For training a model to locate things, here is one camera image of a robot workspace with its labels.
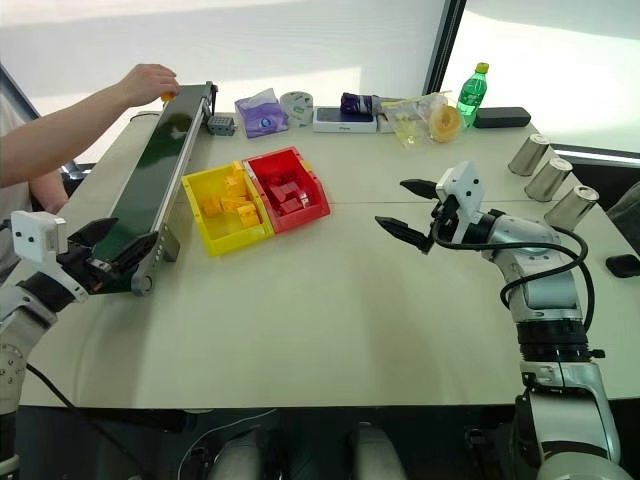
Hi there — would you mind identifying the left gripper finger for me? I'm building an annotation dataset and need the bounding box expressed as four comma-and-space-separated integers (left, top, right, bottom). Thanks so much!
66, 217, 115, 248
114, 232, 160, 276

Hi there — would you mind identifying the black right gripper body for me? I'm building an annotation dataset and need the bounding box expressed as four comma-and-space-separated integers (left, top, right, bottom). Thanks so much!
422, 193, 463, 254

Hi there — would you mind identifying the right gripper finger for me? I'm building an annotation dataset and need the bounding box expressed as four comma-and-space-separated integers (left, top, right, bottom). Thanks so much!
399, 178, 442, 203
374, 215, 433, 257

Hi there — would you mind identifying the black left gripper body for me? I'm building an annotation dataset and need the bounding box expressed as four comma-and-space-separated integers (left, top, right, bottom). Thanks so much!
55, 240, 135, 297

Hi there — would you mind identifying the dark green conveyor belt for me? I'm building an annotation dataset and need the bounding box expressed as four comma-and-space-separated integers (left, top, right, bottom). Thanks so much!
85, 81, 220, 298

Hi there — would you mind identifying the person's bare hand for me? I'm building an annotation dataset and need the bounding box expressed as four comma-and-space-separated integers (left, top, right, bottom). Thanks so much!
116, 63, 180, 108

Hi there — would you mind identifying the clear plastic bag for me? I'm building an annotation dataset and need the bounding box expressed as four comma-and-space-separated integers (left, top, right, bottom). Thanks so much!
381, 91, 452, 150

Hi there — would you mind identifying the yellow tape roll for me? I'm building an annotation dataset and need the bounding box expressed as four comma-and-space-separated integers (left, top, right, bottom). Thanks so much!
428, 103, 464, 145

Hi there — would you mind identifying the yellow plastic bin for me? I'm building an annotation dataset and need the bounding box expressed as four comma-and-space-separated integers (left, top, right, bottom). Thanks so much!
180, 160, 276, 258

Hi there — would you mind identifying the red plastic bin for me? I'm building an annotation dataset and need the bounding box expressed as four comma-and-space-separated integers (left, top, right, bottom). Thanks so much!
242, 145, 332, 236

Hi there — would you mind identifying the white phone box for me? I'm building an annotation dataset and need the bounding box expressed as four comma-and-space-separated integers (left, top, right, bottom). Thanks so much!
312, 105, 379, 135

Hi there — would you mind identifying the green plastic bottle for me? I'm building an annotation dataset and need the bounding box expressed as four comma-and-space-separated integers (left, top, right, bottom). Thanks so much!
455, 61, 491, 129

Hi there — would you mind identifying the metal cup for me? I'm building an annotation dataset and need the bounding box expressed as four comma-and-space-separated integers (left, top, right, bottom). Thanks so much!
523, 157, 574, 203
543, 185, 600, 233
507, 133, 552, 178

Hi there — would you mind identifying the long black case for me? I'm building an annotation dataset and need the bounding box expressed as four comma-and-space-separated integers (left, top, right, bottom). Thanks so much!
473, 106, 533, 130

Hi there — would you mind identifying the purple folded pouch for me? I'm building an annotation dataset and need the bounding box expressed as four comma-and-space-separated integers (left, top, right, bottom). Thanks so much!
340, 91, 382, 117

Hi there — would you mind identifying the grey tape roll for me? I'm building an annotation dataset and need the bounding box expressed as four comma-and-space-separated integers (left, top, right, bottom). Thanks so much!
279, 90, 316, 129

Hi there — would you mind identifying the small grey block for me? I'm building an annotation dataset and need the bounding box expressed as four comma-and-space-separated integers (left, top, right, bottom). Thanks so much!
206, 114, 237, 138

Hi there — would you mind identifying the purple tissue packet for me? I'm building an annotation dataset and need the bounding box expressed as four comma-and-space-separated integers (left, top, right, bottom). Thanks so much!
234, 88, 291, 139

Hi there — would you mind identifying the dark grey bag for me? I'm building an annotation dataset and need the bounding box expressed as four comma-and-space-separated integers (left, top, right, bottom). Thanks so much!
606, 181, 640, 242

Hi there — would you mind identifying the small flat black object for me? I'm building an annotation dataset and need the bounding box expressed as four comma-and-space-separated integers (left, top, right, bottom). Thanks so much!
605, 253, 640, 279

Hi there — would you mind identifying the dark rounded grey shape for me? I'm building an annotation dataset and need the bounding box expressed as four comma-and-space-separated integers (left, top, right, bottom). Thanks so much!
348, 421, 407, 480
206, 423, 282, 480

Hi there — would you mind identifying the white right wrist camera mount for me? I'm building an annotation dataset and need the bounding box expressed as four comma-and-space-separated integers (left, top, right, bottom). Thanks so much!
435, 160, 486, 222

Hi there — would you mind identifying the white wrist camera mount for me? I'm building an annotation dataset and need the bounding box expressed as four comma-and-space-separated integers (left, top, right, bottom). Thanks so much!
10, 210, 90, 303
435, 160, 486, 222

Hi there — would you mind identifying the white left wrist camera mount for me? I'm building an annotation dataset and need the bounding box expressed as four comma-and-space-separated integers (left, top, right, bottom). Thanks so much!
10, 210, 90, 303

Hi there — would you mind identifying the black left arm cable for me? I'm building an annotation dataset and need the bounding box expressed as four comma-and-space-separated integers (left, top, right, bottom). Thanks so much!
24, 362, 152, 480

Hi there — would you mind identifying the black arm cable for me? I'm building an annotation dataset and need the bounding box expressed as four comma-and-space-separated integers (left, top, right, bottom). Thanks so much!
431, 221, 598, 334
24, 362, 152, 480

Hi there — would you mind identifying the dark window frame post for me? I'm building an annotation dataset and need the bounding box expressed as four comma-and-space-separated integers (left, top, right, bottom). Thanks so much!
423, 0, 467, 97

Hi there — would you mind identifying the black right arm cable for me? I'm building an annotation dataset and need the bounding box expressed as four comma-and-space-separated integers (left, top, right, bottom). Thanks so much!
431, 221, 598, 334

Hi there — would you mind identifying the thin white cable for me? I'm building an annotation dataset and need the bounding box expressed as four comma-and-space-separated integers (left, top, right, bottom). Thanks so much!
178, 408, 277, 480

